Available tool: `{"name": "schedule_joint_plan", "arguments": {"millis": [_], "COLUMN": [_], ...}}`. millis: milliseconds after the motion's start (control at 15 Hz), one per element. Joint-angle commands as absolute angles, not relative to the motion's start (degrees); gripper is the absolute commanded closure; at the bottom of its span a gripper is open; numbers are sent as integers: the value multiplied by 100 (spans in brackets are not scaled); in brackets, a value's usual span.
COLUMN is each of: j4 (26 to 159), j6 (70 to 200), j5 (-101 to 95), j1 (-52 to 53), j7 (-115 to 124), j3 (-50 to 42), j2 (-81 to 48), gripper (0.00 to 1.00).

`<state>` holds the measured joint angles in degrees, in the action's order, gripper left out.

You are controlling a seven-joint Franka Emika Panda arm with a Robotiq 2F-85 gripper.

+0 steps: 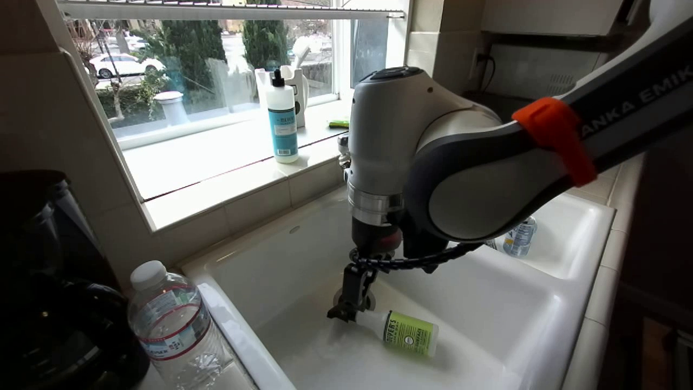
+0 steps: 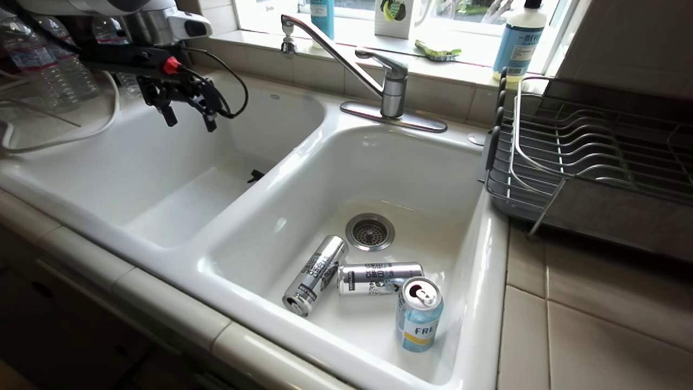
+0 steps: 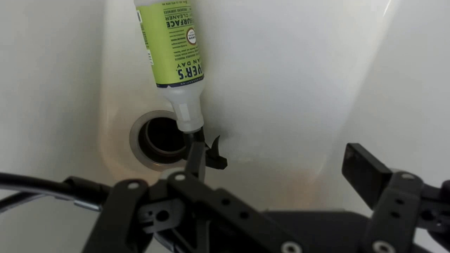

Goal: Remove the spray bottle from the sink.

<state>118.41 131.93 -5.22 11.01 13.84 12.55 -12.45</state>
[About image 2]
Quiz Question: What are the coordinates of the silver drink can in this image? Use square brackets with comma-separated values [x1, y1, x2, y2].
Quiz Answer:
[279, 232, 351, 319]
[336, 259, 426, 297]

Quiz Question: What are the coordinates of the dark base cabinet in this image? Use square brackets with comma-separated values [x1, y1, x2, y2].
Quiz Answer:
[0, 222, 239, 390]

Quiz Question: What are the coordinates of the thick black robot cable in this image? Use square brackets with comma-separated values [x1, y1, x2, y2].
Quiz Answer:
[176, 45, 250, 121]

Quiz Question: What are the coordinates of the blue drink can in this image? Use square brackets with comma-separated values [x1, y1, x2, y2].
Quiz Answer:
[393, 275, 446, 355]

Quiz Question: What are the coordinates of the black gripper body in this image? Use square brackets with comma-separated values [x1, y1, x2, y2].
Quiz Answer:
[137, 66, 222, 110]

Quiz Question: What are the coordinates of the small soap bottle blue label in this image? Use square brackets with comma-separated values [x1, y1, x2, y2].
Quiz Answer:
[492, 0, 548, 76]

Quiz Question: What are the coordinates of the green sponge cloth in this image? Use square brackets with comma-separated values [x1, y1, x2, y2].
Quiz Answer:
[412, 38, 464, 65]

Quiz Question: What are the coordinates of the chrome sink faucet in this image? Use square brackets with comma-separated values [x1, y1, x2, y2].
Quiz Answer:
[279, 10, 449, 137]

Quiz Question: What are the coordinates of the white power cord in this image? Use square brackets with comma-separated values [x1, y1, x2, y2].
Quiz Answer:
[0, 66, 124, 156]

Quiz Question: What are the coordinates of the clear plastic water bottle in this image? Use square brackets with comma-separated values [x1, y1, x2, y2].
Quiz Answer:
[0, 17, 51, 110]
[30, 17, 104, 105]

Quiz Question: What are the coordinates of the white double basin sink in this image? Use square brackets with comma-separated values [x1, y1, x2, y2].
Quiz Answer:
[0, 72, 511, 390]

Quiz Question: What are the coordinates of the tall soap bottle teal label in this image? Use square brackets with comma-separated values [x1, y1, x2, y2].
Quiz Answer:
[308, 0, 337, 40]

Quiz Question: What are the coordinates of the white sill container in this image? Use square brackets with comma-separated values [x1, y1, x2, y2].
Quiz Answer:
[373, 0, 418, 40]

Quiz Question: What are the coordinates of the white window frame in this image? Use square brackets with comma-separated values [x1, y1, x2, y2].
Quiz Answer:
[192, 0, 586, 74]

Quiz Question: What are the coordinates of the grey wire dish rack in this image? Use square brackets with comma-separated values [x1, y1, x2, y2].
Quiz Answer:
[480, 66, 693, 267]

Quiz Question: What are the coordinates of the metal drain strainer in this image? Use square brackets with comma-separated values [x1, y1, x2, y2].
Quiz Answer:
[342, 209, 398, 253]

